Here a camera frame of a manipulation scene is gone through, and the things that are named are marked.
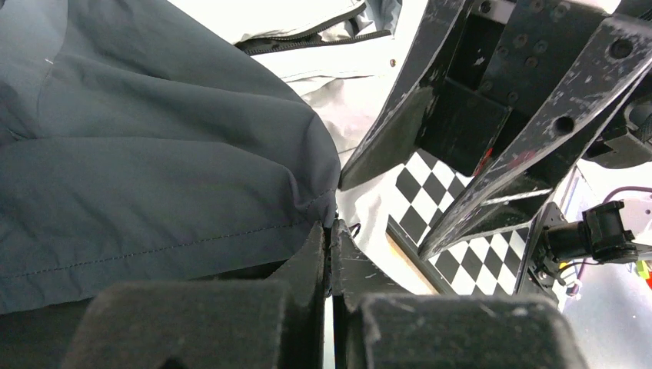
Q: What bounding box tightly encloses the black white checkerboard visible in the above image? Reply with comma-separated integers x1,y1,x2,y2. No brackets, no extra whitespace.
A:
387,151,531,296

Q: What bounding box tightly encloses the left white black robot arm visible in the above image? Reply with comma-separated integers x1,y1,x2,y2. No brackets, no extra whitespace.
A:
62,201,651,368

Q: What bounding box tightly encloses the grey gradient zip jacket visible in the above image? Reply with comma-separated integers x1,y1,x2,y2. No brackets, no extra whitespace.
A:
0,0,439,369

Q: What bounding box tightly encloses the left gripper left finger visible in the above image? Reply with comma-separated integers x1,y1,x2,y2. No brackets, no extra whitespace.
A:
62,224,326,368

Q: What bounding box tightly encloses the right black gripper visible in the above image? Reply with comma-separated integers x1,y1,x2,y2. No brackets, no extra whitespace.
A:
338,0,652,261

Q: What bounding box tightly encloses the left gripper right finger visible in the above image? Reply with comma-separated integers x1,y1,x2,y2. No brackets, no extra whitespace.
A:
330,220,586,368

